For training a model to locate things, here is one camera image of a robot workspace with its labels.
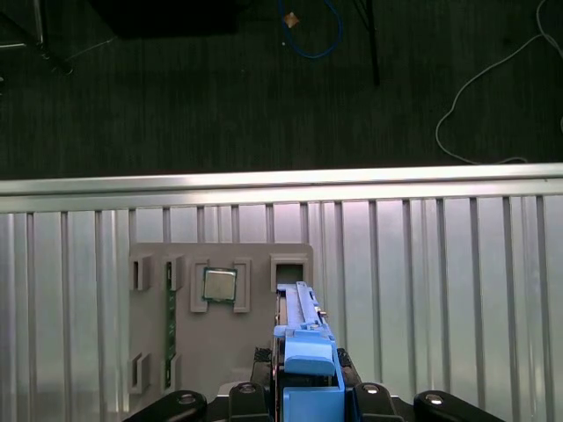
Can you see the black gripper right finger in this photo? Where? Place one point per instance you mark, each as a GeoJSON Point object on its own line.
{"type": "Point", "coordinates": [371, 404]}

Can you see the brown paper scrap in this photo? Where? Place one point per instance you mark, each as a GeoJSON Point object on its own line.
{"type": "Point", "coordinates": [291, 19]}

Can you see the grey parts rack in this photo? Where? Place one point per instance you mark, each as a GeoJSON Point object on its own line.
{"type": "Point", "coordinates": [246, 334]}

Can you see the hard disk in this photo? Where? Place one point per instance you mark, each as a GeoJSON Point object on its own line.
{"type": "Point", "coordinates": [308, 356]}

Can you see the silver CPU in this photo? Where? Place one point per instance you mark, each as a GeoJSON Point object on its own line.
{"type": "Point", "coordinates": [220, 285]}

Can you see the green RAM stick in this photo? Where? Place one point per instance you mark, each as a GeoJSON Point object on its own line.
{"type": "Point", "coordinates": [169, 325]}

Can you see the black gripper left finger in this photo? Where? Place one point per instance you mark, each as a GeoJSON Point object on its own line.
{"type": "Point", "coordinates": [250, 404]}

